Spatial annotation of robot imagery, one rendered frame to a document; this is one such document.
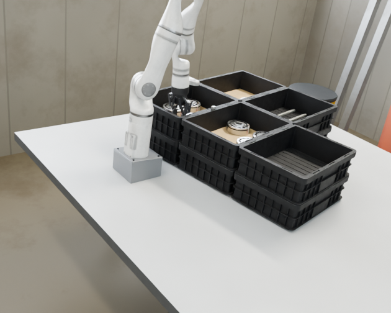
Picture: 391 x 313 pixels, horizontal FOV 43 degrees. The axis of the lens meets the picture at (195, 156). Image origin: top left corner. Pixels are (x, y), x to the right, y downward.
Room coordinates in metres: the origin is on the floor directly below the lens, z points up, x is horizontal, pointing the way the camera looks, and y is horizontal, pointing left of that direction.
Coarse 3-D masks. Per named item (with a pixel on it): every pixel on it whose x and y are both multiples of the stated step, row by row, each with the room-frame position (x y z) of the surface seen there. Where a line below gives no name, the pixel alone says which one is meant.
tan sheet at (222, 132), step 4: (224, 128) 2.09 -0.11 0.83; (216, 132) 2.03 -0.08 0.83; (220, 132) 2.03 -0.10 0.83; (224, 132) 2.04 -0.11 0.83; (228, 132) 2.04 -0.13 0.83; (252, 132) 2.08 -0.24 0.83; (220, 136) 1.99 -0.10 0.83; (224, 136) 2.00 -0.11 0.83; (228, 136) 2.00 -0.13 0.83; (232, 136) 2.01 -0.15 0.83; (236, 136) 2.02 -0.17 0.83; (240, 136) 2.02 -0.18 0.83; (244, 136) 2.03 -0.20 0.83; (248, 136) 2.03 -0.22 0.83; (252, 136) 2.04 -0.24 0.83; (232, 140) 1.96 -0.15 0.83
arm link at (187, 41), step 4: (184, 36) 1.96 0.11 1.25; (188, 36) 1.97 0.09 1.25; (192, 36) 1.99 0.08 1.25; (184, 40) 2.01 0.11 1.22; (188, 40) 2.01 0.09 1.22; (192, 40) 1.99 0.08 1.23; (184, 44) 2.00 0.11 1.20; (188, 44) 2.01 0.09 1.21; (192, 44) 2.00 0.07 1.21; (184, 48) 2.00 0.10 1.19; (188, 48) 2.00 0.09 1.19; (192, 48) 2.01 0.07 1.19; (184, 52) 2.01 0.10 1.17; (188, 52) 2.01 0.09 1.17; (192, 52) 2.02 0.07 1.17
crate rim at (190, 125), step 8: (232, 104) 2.13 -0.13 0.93; (248, 104) 2.16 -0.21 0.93; (200, 112) 1.98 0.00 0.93; (208, 112) 2.00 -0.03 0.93; (264, 112) 2.09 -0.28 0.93; (184, 120) 1.87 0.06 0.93; (192, 128) 1.84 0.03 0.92; (200, 128) 1.82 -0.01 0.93; (280, 128) 1.94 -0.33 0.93; (208, 136) 1.79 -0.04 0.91; (216, 136) 1.76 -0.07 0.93; (224, 144) 1.73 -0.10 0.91; (232, 144) 1.71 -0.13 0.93; (240, 144) 1.72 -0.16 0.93
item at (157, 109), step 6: (162, 90) 2.20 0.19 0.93; (210, 90) 2.29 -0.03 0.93; (228, 96) 2.23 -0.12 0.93; (228, 102) 2.15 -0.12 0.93; (156, 108) 1.97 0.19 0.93; (162, 108) 1.97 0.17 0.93; (210, 108) 2.05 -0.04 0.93; (162, 114) 1.95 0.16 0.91; (168, 114) 1.93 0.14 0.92; (174, 114) 1.92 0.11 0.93; (192, 114) 1.95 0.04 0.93; (174, 120) 1.90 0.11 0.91; (180, 120) 1.90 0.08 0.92
